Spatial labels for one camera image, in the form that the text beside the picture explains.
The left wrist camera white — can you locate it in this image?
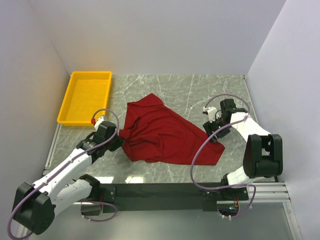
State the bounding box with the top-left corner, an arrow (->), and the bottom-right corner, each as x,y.
91,115 -> 108,129

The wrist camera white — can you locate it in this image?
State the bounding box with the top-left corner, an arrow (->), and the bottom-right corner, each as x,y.
202,106 -> 218,123
91,115 -> 108,129

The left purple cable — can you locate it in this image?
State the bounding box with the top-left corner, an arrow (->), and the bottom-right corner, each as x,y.
6,108 -> 120,240

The red t shirt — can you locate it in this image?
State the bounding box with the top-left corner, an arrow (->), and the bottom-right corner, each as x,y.
118,92 -> 226,166

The yellow plastic tray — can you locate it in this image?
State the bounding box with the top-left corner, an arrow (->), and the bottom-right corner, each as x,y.
57,71 -> 112,127

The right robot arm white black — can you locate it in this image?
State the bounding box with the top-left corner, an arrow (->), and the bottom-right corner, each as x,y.
198,94 -> 283,194

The black base beam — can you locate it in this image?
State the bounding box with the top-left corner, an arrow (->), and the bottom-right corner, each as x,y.
100,183 -> 249,212

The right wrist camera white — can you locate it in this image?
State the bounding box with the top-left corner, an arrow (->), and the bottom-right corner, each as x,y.
202,106 -> 218,123

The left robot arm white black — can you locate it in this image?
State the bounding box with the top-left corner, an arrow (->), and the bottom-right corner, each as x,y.
7,119 -> 123,239

